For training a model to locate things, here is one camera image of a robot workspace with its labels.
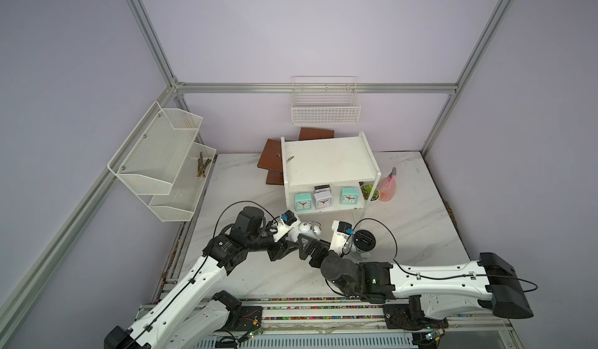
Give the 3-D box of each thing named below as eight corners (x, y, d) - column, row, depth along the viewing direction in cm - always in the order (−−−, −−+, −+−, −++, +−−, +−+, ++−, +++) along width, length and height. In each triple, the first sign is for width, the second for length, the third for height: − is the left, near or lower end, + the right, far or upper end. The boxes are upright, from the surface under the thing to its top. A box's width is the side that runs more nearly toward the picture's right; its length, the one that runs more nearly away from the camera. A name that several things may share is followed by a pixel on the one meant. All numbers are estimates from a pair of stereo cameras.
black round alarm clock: (354, 251, 88) (356, 248, 86) (352, 233, 93) (353, 230, 91) (375, 251, 89) (377, 248, 86) (372, 233, 93) (373, 230, 91)
